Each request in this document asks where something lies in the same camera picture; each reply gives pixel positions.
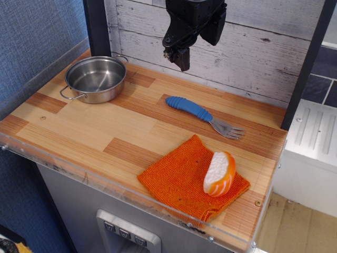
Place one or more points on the yellow object bottom left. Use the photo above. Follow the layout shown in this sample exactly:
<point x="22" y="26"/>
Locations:
<point x="8" y="246"/>

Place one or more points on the orange knitted cloth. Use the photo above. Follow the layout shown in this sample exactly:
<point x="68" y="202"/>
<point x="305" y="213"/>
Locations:
<point x="176" y="180"/>

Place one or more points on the black vertical right post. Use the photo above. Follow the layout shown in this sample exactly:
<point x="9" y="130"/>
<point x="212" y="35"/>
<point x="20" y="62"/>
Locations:
<point x="317" y="39"/>

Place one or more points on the black vertical left post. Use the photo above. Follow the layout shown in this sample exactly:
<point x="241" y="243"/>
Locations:
<point x="97" y="28"/>

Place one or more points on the white ribbed appliance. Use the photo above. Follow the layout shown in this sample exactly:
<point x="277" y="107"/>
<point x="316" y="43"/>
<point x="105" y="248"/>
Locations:
<point x="307" y="166"/>

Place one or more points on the orange white toy sushi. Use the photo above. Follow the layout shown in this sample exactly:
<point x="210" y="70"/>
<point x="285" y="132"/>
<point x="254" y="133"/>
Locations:
<point x="220" y="175"/>

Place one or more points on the blue handled metal fork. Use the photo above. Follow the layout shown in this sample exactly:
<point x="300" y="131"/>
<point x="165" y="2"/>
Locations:
<point x="221" y="127"/>

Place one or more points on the small steel pot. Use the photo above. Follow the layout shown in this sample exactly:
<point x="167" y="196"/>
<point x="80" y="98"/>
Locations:
<point x="96" y="79"/>

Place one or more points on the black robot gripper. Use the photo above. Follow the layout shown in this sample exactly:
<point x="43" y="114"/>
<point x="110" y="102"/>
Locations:
<point x="188" y="20"/>

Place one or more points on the black vertical post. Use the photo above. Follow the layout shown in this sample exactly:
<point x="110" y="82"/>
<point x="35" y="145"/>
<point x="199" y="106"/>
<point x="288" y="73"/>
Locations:
<point x="97" y="28"/>
<point x="317" y="39"/>

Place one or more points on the silver dispenser button panel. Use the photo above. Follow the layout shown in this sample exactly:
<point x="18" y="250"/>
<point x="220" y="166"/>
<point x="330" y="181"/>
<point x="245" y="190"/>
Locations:
<point x="120" y="235"/>

